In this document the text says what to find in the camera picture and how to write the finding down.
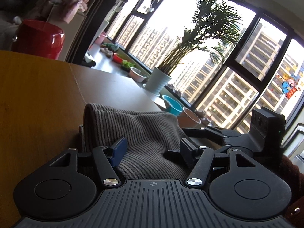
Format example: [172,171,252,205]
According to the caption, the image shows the red plastic bucket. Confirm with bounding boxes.
[12,20,65,60]

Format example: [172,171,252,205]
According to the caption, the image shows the tray of green plants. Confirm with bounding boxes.
[121,60,136,72]

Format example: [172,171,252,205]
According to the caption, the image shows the pile of pink clothes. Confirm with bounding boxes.
[31,0,89,24]

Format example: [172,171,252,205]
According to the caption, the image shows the pink and white bowl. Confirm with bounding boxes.
[129,67,148,83]

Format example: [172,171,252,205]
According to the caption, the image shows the beige curtain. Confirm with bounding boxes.
[65,0,129,64]

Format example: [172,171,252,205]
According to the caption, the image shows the white mop handle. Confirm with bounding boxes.
[108,0,129,25]

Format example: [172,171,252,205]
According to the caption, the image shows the pink basin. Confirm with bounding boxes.
[95,31,108,45]

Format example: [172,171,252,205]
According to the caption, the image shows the small pale shoes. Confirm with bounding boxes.
[100,47,114,58]

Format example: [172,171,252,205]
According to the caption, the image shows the cartoon window sticker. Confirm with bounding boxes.
[276,64,304,100]

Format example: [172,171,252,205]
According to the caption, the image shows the green toy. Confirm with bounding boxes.
[102,42,119,52]

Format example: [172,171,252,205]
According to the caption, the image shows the grey striped sweater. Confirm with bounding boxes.
[78,103,197,180]

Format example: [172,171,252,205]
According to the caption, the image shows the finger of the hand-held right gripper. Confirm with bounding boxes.
[163,148,184,165]
[182,126,228,145]

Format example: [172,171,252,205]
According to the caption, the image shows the person's right forearm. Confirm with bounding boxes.
[281,153,304,228]

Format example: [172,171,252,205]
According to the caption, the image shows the potted palm in white pot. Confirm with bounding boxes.
[145,0,247,95]

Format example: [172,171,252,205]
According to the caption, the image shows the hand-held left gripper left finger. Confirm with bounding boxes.
[49,136,129,188]

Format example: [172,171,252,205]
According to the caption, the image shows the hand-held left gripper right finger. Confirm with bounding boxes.
[180,138,258,188]

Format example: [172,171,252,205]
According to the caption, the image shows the blue basin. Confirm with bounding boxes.
[162,95,183,115]

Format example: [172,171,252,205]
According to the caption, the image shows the grey covered sofa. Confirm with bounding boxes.
[0,0,83,61]

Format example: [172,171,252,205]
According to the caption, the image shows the pink bucket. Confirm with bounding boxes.
[182,107,202,129]

